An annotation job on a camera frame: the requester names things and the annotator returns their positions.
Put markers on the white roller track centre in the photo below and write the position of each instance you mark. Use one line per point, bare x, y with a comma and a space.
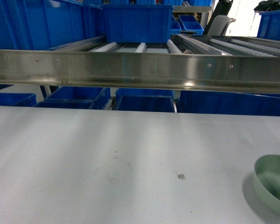
141, 48

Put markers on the large blue crate upper left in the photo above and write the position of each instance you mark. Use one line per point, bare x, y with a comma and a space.
42, 24

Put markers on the blue crate far right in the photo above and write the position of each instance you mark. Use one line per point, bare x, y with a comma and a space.
269, 27

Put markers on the white roller track right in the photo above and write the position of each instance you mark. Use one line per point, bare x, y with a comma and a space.
173, 48

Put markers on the grey office chair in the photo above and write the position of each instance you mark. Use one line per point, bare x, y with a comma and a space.
219, 26

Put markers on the small printed code sticker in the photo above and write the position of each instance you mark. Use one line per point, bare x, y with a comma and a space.
181, 176

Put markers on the blue crate lower right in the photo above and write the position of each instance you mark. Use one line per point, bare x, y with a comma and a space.
211, 102

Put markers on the blue crate on rollers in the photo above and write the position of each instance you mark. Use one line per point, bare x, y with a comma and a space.
137, 23

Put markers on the small blue bin background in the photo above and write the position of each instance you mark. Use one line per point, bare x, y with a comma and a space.
190, 25

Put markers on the white roller track left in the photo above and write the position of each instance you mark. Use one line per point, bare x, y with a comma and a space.
105, 48

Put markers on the blue crate lower centre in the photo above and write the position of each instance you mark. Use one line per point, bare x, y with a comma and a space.
144, 100

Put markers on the green bowl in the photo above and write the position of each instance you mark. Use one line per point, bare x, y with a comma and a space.
266, 181

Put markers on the blue crate lower left-centre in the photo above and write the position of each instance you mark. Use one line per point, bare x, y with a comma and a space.
77, 98

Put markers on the white roller track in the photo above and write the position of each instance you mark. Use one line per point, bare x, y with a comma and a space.
105, 48
141, 48
173, 48

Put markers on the blue crate lower far left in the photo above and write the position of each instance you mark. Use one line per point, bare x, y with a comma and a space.
18, 99

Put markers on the stainless steel shelf rack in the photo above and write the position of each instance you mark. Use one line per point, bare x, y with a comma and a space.
207, 63

